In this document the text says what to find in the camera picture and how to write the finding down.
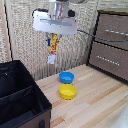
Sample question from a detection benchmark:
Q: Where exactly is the brown drawer cabinet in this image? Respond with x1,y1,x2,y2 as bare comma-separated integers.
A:
86,9,128,83

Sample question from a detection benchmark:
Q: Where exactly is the black fabric storage box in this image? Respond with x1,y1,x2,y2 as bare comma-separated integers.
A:
0,59,53,128

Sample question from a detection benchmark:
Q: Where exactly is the beige woven folding screen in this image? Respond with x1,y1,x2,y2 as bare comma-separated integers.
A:
0,0,128,82

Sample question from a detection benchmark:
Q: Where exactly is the yellow plastic bowl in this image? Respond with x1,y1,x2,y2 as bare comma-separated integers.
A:
58,83,78,101

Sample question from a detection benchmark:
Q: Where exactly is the blue plastic bowl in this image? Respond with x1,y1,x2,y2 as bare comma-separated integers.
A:
59,71,75,85

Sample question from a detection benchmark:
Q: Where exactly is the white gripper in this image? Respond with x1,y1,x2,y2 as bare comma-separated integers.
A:
31,8,79,48

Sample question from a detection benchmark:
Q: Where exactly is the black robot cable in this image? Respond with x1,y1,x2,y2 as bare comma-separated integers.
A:
77,28,128,43

